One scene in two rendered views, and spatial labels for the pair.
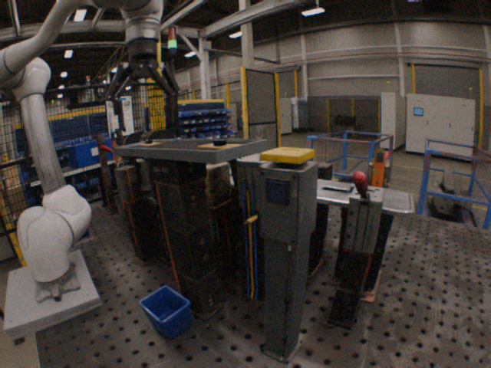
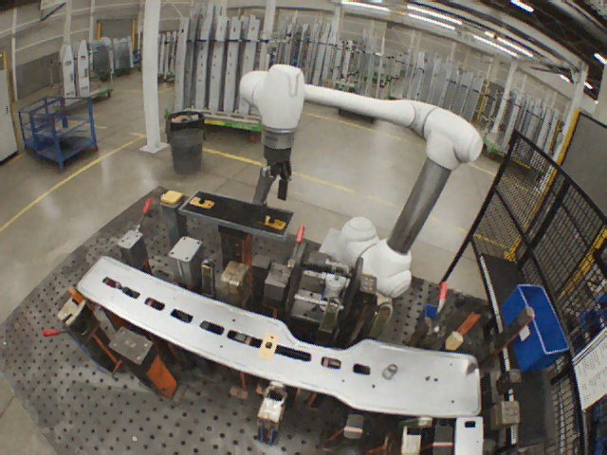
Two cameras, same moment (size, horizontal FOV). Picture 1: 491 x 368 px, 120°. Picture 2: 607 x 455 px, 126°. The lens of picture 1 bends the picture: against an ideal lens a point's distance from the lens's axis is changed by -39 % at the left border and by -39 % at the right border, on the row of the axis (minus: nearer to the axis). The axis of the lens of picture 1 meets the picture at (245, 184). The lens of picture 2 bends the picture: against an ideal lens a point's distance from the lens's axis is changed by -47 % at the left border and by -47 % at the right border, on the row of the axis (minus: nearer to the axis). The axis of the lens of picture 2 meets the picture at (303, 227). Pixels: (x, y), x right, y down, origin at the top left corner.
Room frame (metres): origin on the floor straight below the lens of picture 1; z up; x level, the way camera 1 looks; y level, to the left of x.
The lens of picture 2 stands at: (1.24, -0.02, 1.72)
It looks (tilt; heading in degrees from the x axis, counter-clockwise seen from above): 38 degrees down; 151
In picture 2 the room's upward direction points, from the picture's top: 9 degrees clockwise
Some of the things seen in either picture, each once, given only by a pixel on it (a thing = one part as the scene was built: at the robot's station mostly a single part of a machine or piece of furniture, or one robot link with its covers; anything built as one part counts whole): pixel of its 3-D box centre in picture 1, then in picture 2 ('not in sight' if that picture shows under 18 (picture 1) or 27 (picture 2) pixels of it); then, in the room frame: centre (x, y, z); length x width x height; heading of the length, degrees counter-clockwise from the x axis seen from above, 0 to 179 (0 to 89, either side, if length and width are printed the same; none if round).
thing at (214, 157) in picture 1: (175, 147); (235, 212); (0.48, 0.14, 1.16); 0.37 x 0.14 x 0.02; 53
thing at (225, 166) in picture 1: (219, 222); (236, 309); (0.67, 0.09, 0.89); 0.13 x 0.11 x 0.38; 143
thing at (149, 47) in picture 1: (143, 60); (276, 159); (0.57, 0.24, 1.38); 0.08 x 0.07 x 0.09; 134
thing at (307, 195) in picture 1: (286, 284); (180, 245); (0.33, -0.06, 0.92); 0.08 x 0.08 x 0.44; 53
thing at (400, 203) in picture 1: (217, 173); (261, 347); (0.88, 0.11, 1.00); 1.38 x 0.22 x 0.02; 53
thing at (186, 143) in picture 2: not in sight; (186, 143); (-2.17, 0.08, 0.36); 0.54 x 0.50 x 0.73; 135
